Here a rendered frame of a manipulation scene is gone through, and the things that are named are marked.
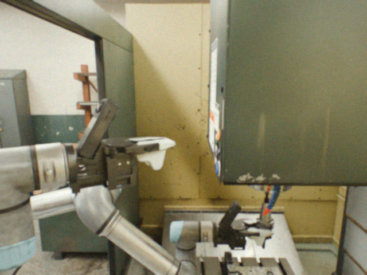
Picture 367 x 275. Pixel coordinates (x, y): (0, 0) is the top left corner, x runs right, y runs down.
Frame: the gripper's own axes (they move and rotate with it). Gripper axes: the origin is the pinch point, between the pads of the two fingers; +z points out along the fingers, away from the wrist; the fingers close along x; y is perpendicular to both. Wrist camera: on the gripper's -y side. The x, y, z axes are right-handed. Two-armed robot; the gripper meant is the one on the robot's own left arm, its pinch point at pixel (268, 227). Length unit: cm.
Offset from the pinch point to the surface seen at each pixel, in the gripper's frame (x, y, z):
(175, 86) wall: -100, -48, -37
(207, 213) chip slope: -99, 46, -14
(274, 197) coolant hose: 18.7, -19.8, -4.7
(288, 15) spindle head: 32, -64, -9
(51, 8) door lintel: 13, -71, -65
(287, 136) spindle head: 32, -40, -8
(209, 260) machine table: -37, 41, -18
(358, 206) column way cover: -15.8, -0.6, 41.3
